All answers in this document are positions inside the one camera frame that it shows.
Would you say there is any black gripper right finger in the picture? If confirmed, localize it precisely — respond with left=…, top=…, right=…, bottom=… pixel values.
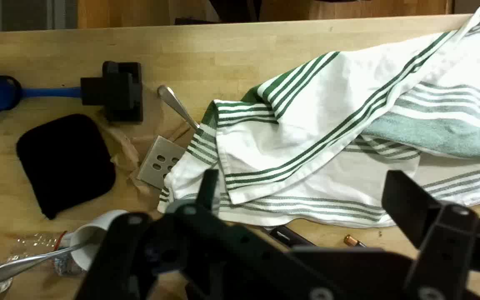
left=382, top=168, right=480, bottom=300

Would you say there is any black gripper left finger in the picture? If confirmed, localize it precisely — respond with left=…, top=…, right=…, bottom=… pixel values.
left=75, top=168, right=287, bottom=300

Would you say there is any white ceramic mug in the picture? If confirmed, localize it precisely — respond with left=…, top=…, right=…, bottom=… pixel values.
left=54, top=208, right=134, bottom=276

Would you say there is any crumpled brown paper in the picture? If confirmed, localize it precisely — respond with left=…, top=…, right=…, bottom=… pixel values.
left=104, top=123, right=192, bottom=196

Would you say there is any small copper battery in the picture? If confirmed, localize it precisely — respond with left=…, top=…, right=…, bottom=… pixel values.
left=344, top=233, right=370, bottom=248

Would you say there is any black square pot holder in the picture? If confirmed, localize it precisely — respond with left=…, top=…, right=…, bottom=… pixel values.
left=15, top=113, right=119, bottom=221

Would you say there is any long black bar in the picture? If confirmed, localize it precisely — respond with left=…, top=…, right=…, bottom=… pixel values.
left=262, top=223, right=317, bottom=248

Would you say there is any black block holder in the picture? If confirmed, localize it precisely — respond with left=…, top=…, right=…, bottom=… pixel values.
left=79, top=60, right=145, bottom=123

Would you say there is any white green striped towel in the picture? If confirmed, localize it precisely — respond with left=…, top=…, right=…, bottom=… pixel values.
left=157, top=0, right=480, bottom=230

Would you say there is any silver cutlery handle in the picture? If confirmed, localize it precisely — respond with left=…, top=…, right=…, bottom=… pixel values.
left=155, top=83, right=202, bottom=131

